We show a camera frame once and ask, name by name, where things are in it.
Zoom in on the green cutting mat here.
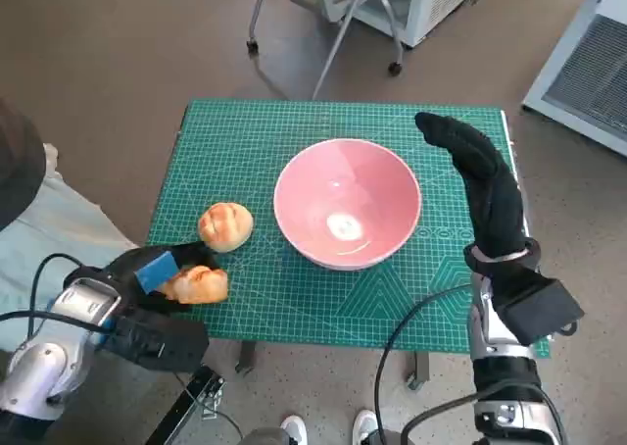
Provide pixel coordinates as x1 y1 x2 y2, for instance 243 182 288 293
149 99 553 357

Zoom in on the person's foot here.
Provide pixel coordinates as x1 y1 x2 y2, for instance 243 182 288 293
352 408 385 445
42 143 64 179
279 414 309 445

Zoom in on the round toy bread roll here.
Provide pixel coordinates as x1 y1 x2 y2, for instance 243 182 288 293
197 202 255 254

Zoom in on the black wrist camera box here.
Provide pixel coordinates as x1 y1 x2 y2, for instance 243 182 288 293
494 272 585 347
105 312 211 373

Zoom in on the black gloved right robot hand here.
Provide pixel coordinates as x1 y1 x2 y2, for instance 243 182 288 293
414 112 530 260

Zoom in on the pink bowl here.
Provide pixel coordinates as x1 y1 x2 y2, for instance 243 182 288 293
272 139 423 271

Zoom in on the metal table leg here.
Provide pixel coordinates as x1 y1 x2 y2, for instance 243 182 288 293
234 340 257 373
405 351 432 389

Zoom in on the grey-white cabinet with mesh panel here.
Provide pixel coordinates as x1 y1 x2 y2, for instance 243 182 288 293
521 0 627 158

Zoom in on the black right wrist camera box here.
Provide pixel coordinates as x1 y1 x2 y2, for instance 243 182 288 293
494 272 585 347

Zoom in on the grey metal pole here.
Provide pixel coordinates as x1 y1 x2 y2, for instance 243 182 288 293
312 0 373 101

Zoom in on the black metal stand bar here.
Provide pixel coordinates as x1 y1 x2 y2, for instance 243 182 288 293
144 365 227 445

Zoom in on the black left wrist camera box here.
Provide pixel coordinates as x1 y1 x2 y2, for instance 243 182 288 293
105 312 211 373

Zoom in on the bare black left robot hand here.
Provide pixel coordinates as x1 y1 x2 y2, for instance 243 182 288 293
105 241 219 314

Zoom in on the rectangular toy bread loaf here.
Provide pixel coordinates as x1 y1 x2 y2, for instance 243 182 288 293
161 265 230 305

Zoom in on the person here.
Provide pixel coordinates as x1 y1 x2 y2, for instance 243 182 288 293
0 99 141 319

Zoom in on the long black arm cable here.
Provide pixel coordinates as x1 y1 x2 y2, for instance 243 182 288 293
374 282 472 445

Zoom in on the white cabinet with mesh panel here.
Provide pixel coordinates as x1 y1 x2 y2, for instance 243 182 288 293
315 0 491 48

